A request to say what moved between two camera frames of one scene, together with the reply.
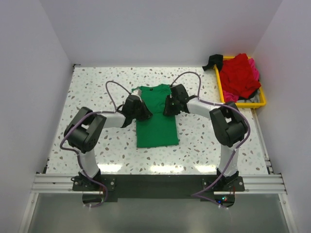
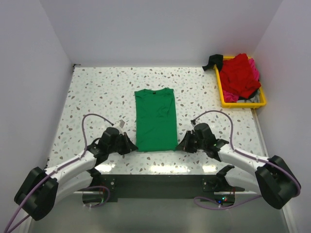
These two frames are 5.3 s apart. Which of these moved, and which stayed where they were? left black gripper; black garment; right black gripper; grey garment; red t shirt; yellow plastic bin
Moved: right black gripper; left black gripper
Stayed: red t shirt; black garment; grey garment; yellow plastic bin
